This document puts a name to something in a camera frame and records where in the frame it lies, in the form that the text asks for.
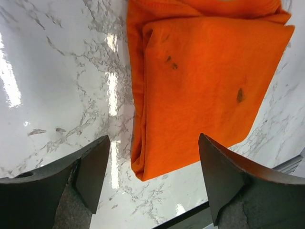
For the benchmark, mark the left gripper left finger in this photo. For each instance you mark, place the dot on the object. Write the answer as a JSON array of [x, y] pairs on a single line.
[[63, 194]]

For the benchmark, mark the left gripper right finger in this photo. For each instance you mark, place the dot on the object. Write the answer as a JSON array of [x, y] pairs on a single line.
[[243, 194]]

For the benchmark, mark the orange t shirt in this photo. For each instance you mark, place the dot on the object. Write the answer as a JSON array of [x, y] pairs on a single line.
[[198, 66]]

